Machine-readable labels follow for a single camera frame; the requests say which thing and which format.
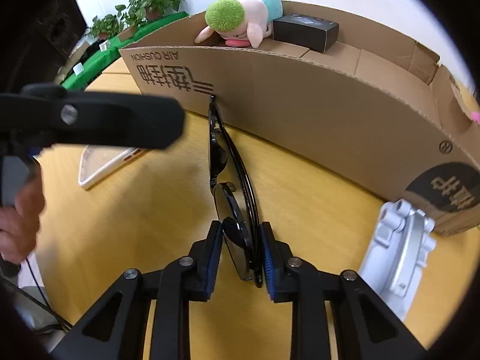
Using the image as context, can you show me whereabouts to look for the clear beige phone case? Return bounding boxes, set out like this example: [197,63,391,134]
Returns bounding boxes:
[77,145,147,190]

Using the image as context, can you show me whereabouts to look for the silver metal bracket part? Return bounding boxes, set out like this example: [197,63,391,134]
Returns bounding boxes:
[359,199,436,320]

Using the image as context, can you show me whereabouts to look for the black sunglasses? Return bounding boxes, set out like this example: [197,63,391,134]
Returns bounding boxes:
[208,95,263,288]

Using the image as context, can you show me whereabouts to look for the black rectangular box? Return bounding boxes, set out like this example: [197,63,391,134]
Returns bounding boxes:
[272,13,339,53]

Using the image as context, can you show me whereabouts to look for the person's left hand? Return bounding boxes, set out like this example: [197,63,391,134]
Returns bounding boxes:
[0,164,45,264]

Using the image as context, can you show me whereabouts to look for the green covered side table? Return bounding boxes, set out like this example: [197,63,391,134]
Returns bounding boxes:
[61,11,188,89]

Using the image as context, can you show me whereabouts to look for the small potted green plant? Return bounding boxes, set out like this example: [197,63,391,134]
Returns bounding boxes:
[89,14,124,40]

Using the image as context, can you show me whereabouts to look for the large potted green plant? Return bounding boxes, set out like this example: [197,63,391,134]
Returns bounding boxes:
[115,0,184,27]

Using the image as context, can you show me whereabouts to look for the green haired plush toy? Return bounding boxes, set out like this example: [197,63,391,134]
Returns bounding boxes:
[194,0,283,49]

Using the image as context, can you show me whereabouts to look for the brown cardboard box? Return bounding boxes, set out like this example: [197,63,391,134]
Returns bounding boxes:
[121,1,479,235]

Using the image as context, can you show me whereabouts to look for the pink plush toy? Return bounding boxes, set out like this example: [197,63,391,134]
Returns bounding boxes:
[470,112,480,125]

